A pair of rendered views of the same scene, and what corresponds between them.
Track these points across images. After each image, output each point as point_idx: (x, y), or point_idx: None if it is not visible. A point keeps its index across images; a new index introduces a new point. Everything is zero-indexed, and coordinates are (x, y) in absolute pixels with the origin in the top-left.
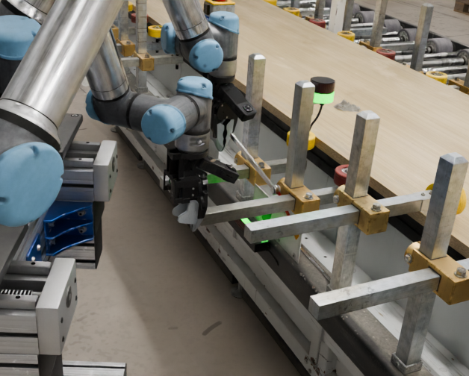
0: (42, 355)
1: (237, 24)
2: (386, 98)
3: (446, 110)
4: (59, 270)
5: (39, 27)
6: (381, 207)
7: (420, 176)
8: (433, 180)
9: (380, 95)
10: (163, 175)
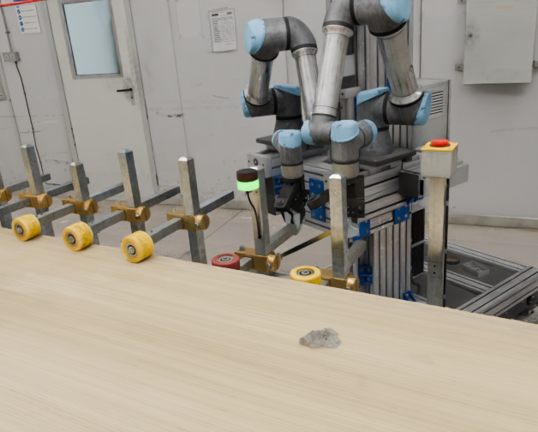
0: None
1: (331, 130)
2: (301, 405)
3: (186, 427)
4: (262, 155)
5: (364, 93)
6: (172, 213)
7: (168, 281)
8: (155, 283)
9: (319, 410)
10: (364, 242)
